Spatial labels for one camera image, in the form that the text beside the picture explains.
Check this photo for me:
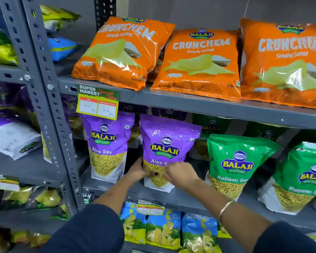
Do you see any person's left hand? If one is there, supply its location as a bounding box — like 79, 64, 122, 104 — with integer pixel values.
125, 157, 156, 183

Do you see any person's right hand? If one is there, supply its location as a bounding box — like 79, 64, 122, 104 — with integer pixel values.
162, 162, 201, 193

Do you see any purple snack packet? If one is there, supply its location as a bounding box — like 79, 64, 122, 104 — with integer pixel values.
118, 103, 148, 149
61, 94, 85, 137
151, 107, 187, 121
80, 112, 135, 183
140, 114, 202, 193

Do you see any person's left forearm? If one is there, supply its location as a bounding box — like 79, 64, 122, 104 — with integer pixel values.
93, 174, 137, 217

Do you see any person's right forearm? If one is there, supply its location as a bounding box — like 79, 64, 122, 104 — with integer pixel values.
183, 179, 273, 253

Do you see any small yellow price tag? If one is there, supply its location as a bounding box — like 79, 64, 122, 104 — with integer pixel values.
0, 174, 20, 192
136, 200, 165, 216

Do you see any blue chips packet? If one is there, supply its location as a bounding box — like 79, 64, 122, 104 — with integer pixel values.
181, 213, 223, 253
120, 201, 147, 244
145, 211, 182, 250

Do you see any green snack packet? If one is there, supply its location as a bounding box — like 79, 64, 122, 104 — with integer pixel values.
242, 122, 289, 142
189, 113, 233, 160
258, 142, 316, 215
205, 134, 282, 200

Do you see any yellow-edged chips packet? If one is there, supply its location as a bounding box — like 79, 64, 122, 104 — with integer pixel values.
217, 222, 232, 239

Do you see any dark blue long-sleeved top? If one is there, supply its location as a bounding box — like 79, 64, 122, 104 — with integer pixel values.
39, 204, 316, 253

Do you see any grey metal shelf rack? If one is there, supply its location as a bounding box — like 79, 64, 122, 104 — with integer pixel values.
0, 0, 78, 253
21, 0, 316, 253

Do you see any green and yellow price tag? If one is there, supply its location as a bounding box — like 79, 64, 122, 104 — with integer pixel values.
76, 84, 120, 121

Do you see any orange chips packet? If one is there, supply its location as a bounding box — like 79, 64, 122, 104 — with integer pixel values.
147, 47, 165, 83
150, 29, 242, 102
240, 18, 316, 110
72, 16, 176, 92

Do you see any purple and white lying packet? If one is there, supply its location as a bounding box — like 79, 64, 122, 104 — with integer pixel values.
0, 109, 42, 160

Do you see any dark purple packet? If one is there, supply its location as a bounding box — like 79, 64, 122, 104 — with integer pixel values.
0, 82, 33, 113

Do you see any black perforated upright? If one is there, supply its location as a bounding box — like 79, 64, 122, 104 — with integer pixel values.
94, 0, 117, 31

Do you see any yellow-green snack packet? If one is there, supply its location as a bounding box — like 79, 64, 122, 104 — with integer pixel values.
39, 5, 81, 32

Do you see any yellow snack bag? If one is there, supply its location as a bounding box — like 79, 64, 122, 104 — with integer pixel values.
0, 44, 19, 66

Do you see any thin gold bracelet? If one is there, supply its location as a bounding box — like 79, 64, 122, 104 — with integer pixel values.
218, 200, 235, 216

